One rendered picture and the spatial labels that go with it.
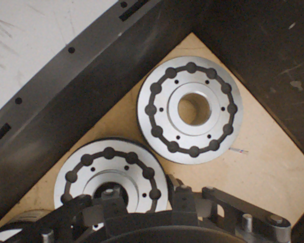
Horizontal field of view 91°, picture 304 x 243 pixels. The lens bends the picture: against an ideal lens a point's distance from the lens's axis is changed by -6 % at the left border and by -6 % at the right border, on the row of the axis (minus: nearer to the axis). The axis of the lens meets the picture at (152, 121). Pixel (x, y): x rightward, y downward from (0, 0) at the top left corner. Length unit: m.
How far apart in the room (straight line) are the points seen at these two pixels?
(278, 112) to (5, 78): 0.44
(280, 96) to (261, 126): 0.04
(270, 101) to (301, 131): 0.05
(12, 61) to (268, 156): 0.45
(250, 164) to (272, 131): 0.05
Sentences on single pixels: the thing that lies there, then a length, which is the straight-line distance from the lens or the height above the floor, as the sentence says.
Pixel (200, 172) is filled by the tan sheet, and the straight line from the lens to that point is 0.19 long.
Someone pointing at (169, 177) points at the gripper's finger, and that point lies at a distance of 0.16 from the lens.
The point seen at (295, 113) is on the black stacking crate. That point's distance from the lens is 0.21.
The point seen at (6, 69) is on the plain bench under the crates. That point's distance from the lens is 0.41.
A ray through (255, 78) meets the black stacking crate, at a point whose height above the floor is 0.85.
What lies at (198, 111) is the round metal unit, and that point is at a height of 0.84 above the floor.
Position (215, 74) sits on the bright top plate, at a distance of 0.17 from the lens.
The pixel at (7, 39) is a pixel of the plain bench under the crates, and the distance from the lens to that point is 0.43.
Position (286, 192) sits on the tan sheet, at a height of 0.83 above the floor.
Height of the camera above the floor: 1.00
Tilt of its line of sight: 85 degrees down
